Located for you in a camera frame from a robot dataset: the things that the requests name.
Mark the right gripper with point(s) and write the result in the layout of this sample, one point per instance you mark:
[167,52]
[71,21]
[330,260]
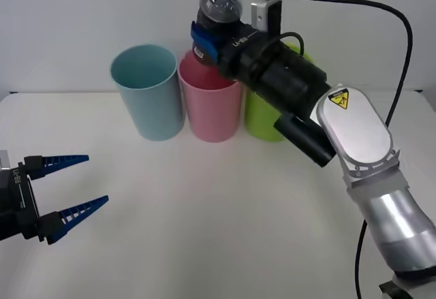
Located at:
[238,57]

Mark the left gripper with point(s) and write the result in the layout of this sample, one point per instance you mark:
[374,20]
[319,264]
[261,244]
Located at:
[15,200]

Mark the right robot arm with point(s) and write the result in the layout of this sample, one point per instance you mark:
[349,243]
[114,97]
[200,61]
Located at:
[357,132]

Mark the pink plastic bin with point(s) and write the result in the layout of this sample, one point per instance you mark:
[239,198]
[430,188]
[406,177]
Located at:
[213,108]

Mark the pale blue plastic bin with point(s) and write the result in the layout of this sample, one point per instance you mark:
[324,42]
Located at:
[150,94]

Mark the yellow-green plastic bin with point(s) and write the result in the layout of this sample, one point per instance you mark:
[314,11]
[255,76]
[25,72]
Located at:
[260,118]

